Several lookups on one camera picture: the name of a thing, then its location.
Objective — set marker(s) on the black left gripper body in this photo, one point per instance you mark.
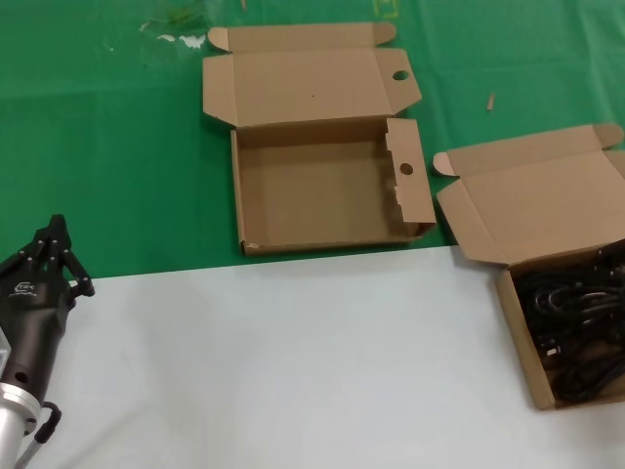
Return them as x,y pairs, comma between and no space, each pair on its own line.
29,327

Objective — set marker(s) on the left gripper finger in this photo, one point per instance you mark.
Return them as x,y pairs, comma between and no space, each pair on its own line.
31,251
70,264

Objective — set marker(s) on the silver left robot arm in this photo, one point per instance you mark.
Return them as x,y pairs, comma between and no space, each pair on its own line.
12,420

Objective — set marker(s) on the open cardboard box with holes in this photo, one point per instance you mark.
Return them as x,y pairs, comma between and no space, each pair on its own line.
312,195

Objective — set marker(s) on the open cardboard box without holes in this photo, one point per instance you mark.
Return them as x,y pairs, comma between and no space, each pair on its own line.
512,195

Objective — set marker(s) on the green table cloth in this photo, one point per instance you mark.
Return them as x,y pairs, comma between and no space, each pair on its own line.
97,146

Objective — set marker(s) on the white table sheet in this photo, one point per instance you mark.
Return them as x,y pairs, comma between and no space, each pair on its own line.
293,366

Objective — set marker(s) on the small wooden stick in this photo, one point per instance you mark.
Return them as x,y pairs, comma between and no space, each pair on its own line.
489,102

